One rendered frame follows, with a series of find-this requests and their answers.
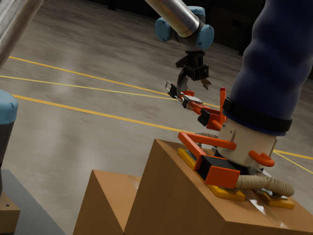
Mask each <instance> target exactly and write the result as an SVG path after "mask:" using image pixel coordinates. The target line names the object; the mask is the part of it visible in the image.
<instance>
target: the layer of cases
mask: <svg viewBox="0 0 313 235"><path fill-rule="evenodd" d="M141 178H142V177H138V176H133V175H126V174H121V173H113V172H107V171H101V170H95V169H92V172H91V175H90V178H89V181H88V185H87V188H86V192H85V195H84V198H83V201H82V205H81V208H80V212H79V215H78V218H77V221H76V224H75V228H74V231H73V235H126V234H125V232H124V229H125V226H126V223H127V220H128V217H129V214H130V211H131V208H132V205H133V202H134V199H135V196H136V193H137V190H138V187H139V184H140V181H141Z"/></svg>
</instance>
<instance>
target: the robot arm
mask: <svg viewBox="0 0 313 235"><path fill-rule="evenodd" d="M145 1H146V2H147V3H148V4H149V5H150V6H151V7H152V8H153V9H154V10H155V11H156V12H157V13H158V14H159V15H160V16H161V18H159V19H158V20H157V21H156V23H155V32H156V35H157V37H158V38H159V40H161V41H163V42H167V41H170V40H172V41H176V42H179V43H182V44H183V49H184V50H185V53H186V54H188V55H187V56H185V57H184V58H182V59H180V60H179V61H178V62H176V67H177V68H180V67H181V68H182V70H181V72H180V73H179V76H178V80H177V98H179V97H180V95H181V92H182V91H183V92H186V91H187V89H188V86H187V82H188V78H187V77H186V75H187V76H188V77H190V78H191V79H192V80H193V81H197V80H201V83H202V84H203V86H204V87H205V88H206V89H207V90H208V88H209V84H212V83H211V82H210V81H209V80H208V79H207V78H208V77H209V66H208V65H207V64H205V63H203V56H204V55H205V52H204V51H203V50H205V49H207V48H208V47H209V46H210V45H211V43H212V42H213V39H214V29H213V28H212V27H211V26H210V25H208V24H207V25H206V24H205V10H204V8H202V7H197V6H186V5H185V4H184V3H183V2H182V1H181V0H145ZM43 2H44V0H0V71H1V69H2V67H3V66H4V64H5V63H6V61H7V59H8V58H9V56H10V55H11V53H12V51H13V50H14V48H15V46H16V45H17V43H18V42H19V40H20V38H21V37H22V35H23V34H24V32H25V31H26V29H27V27H28V26H29V24H30V22H31V21H32V19H33V18H34V16H35V14H36V13H37V11H38V10H39V8H40V6H41V5H42V3H43ZM17 109H18V101H17V100H16V98H15V97H14V96H12V95H11V94H10V93H8V92H6V91H4V90H2V89H0V196H1V193H2V188H3V187H2V177H1V166H2V162H3V159H4V156H5V153H6V149H7V145H8V142H9V139H10V136H11V132H12V129H13V125H14V122H15V120H16V117H17Z"/></svg>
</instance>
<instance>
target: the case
mask: <svg viewBox="0 0 313 235"><path fill-rule="evenodd" d="M179 148H181V149H186V150H189V149H188V148H187V147H186V146H185V145H184V144H180V143H175V142H170V141H166V140H161V139H156V138H155V139H154V142H153V145H152V148H151V151H150V154H149V157H148V160H147V163H146V166H145V169H144V172H143V175H142V178H141V181H140V184H139V187H138V190H137V193H136V196H135V199H134V202H133V205H132V208H131V211H130V214H129V217H128V220H127V223H126V226H125V229H124V232H125V234H126V235H313V215H312V214H311V213H310V212H308V211H307V210H306V209H305V208H304V207H302V206H301V205H300V204H299V203H298V202H297V201H296V200H294V199H293V198H292V197H287V198H288V199H289V200H290V201H291V202H293V203H294V204H295V206H294V209H288V208H282V207H275V206H269V205H267V204H266V203H265V202H264V201H263V200H262V199H261V198H260V197H259V196H258V195H257V194H256V193H255V192H254V191H253V190H252V189H246V188H245V189H243V188H242V189H241V188H238V189H239V190H240V191H241V192H242V193H243V194H244V195H245V200H244V201H239V200H231V199H225V198H219V197H216V196H215V194H214V193H213V192H212V191H211V190H210V189H209V188H208V187H207V186H206V184H205V183H204V182H203V181H202V180H201V179H200V178H199V177H198V176H197V174H196V173H195V172H194V171H193V170H192V169H191V168H190V166H189V165H188V164H187V163H186V162H185V161H184V160H183V159H182V157H181V156H180V155H179V154H178V153H177V151H178V149H179Z"/></svg>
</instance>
